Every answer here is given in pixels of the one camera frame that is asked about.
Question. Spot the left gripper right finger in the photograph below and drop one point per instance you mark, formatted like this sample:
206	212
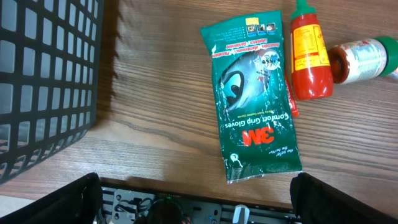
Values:
314	202

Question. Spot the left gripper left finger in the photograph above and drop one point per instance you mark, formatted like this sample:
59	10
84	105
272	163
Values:
78	202

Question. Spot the green glove package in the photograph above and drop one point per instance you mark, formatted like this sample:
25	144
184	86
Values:
255	121

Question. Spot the red tube package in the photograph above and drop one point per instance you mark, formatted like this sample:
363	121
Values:
292	103

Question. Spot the red sauce bottle green cap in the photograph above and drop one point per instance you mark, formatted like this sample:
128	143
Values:
311	71

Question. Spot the white jar green lid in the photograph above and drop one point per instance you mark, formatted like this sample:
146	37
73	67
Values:
363	59

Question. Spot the grey black plastic basket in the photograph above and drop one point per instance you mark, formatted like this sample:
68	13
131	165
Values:
50	57

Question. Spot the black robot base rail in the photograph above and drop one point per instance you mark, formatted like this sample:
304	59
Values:
123	204

